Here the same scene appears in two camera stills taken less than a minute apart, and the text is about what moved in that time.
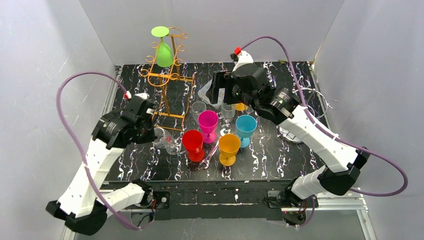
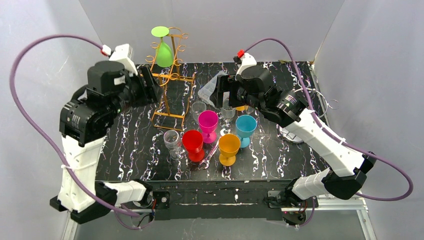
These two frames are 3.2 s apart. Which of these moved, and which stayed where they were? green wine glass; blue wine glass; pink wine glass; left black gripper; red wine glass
Moved: left black gripper
Stayed: pink wine glass; red wine glass; blue wine glass; green wine glass
